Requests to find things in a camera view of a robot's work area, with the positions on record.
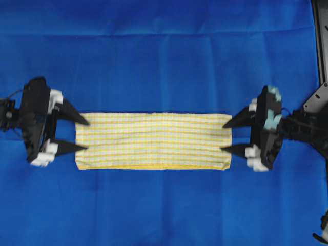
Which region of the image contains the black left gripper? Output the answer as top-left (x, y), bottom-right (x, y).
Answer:
top-left (18, 77), bottom-right (90, 167)

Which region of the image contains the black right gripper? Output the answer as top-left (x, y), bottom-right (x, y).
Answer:
top-left (221, 86), bottom-right (282, 172)

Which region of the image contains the yellow checked towel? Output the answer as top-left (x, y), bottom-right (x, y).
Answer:
top-left (75, 112), bottom-right (232, 171)

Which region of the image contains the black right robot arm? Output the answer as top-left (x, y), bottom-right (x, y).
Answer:
top-left (221, 83), bottom-right (327, 172)

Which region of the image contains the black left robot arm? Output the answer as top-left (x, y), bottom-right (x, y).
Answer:
top-left (1, 77), bottom-right (90, 167)

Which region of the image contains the blue table cloth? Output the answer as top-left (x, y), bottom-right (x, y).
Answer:
top-left (1, 1), bottom-right (327, 245)

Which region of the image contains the black table frame rail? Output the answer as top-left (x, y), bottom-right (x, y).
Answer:
top-left (311, 0), bottom-right (327, 86)

